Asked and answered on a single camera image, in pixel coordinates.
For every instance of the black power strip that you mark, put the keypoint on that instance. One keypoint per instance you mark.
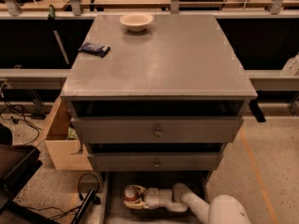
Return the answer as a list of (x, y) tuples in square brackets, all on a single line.
[(91, 197)]

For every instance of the white bowl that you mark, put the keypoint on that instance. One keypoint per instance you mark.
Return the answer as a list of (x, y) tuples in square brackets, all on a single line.
[(136, 22)]

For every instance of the top grey drawer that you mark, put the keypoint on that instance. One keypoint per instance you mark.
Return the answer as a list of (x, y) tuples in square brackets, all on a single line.
[(202, 130)]

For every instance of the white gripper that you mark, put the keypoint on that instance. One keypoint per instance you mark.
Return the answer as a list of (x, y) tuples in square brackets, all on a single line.
[(152, 197)]

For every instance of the wooden box on floor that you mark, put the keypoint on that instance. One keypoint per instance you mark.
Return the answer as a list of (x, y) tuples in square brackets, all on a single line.
[(65, 153)]

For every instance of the dark blue snack bag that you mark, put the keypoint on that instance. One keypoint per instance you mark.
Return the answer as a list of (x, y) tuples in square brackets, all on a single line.
[(95, 49)]

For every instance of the black chair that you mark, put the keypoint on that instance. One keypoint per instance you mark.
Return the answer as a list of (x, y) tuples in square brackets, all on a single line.
[(17, 165)]

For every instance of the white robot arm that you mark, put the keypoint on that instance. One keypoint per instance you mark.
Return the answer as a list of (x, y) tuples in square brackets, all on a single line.
[(224, 209)]

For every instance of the red coke can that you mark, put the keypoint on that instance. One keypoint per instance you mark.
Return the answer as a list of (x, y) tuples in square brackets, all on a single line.
[(131, 193)]

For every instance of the middle grey drawer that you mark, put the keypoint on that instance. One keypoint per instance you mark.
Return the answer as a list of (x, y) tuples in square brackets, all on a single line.
[(122, 162)]

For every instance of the grey drawer cabinet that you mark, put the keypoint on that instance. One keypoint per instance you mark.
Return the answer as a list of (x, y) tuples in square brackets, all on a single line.
[(181, 67)]

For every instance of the open bottom grey drawer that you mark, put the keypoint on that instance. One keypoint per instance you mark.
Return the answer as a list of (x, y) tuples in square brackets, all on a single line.
[(115, 211)]

